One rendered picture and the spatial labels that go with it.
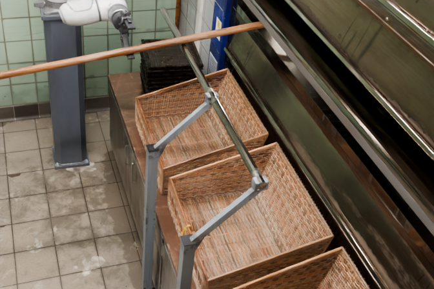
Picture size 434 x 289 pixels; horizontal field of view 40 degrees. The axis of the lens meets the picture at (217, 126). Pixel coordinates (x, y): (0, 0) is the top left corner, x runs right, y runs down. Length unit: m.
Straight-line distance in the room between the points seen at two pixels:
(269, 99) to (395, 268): 0.98
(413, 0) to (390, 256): 0.80
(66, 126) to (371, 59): 2.04
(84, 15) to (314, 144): 1.13
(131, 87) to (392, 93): 1.81
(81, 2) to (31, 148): 1.40
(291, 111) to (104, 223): 1.34
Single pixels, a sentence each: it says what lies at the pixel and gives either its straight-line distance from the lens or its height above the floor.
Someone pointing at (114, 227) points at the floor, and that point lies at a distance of 3.28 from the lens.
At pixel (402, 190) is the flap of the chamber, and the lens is 1.59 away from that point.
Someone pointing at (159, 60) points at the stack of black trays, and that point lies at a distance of 3.05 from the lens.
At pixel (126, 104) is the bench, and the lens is 3.14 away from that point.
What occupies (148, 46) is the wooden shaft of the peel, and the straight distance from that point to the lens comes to 2.47.
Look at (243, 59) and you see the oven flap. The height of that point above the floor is 0.98.
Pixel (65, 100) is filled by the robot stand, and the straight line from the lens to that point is 3.35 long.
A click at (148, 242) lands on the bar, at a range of 2.62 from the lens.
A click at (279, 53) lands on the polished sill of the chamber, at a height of 1.18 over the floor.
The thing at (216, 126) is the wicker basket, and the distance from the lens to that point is 3.00.
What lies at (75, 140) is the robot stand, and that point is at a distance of 3.53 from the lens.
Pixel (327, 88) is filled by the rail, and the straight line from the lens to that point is 1.85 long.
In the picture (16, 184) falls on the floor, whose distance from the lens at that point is 3.57.
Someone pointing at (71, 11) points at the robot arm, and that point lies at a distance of 2.65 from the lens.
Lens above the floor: 2.39
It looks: 37 degrees down
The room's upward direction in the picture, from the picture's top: 7 degrees clockwise
